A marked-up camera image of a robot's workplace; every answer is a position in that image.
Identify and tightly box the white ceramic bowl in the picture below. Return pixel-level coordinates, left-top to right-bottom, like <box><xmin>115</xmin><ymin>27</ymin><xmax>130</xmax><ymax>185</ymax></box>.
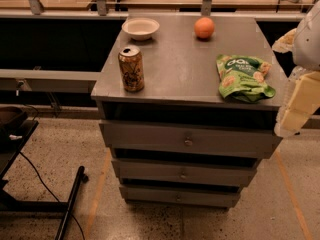
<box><xmin>122</xmin><ymin>18</ymin><xmax>160</xmax><ymax>41</ymax></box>

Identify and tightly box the black floor cable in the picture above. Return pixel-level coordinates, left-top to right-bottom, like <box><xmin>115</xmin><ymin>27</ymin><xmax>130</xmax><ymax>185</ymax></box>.
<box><xmin>18</xmin><ymin>151</ymin><xmax>86</xmax><ymax>240</ymax></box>

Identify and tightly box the top grey drawer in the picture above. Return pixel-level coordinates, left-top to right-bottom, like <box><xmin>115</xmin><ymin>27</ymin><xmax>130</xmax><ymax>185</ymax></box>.
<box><xmin>100</xmin><ymin>120</ymin><xmax>281</xmax><ymax>159</ymax></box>

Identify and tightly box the grey drawer cabinet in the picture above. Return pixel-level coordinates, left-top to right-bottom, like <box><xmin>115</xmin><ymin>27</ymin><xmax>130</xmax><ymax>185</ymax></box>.
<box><xmin>92</xmin><ymin>13</ymin><xmax>286</xmax><ymax>195</ymax></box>

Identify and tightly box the bottom grey drawer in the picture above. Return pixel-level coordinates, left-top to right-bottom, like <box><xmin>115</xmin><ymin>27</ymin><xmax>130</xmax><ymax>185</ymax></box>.
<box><xmin>119</xmin><ymin>185</ymin><xmax>240</xmax><ymax>208</ymax></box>

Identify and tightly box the orange patterned drink can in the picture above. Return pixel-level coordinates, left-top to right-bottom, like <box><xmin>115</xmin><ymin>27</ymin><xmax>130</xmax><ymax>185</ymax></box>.
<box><xmin>118</xmin><ymin>45</ymin><xmax>144</xmax><ymax>92</ymax></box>

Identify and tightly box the orange fruit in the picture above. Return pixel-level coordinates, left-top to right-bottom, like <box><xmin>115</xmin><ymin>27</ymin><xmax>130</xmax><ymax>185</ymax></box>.
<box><xmin>194</xmin><ymin>17</ymin><xmax>215</xmax><ymax>39</ymax></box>

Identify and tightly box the middle grey drawer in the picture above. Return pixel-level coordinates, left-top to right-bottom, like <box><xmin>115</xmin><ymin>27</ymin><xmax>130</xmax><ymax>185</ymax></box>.
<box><xmin>112</xmin><ymin>159</ymin><xmax>256</xmax><ymax>186</ymax></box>

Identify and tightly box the green rice chip bag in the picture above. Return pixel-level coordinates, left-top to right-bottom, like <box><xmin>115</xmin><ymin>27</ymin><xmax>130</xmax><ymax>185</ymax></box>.
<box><xmin>216</xmin><ymin>54</ymin><xmax>276</xmax><ymax>103</ymax></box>

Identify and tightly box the black cart frame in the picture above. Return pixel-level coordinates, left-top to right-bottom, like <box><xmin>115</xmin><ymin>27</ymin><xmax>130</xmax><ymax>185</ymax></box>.
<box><xmin>0</xmin><ymin>105</ymin><xmax>90</xmax><ymax>240</ymax></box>

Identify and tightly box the grey drawer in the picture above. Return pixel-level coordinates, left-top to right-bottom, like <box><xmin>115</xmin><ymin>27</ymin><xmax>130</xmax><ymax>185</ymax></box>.
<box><xmin>119</xmin><ymin>185</ymin><xmax>240</xmax><ymax>208</ymax></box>
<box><xmin>112</xmin><ymin>159</ymin><xmax>256</xmax><ymax>186</ymax></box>
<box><xmin>100</xmin><ymin>120</ymin><xmax>281</xmax><ymax>159</ymax></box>

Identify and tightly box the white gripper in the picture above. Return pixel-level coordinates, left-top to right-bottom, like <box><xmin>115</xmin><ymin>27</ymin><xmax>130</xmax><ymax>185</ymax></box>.
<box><xmin>272</xmin><ymin>1</ymin><xmax>320</xmax><ymax>138</ymax></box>

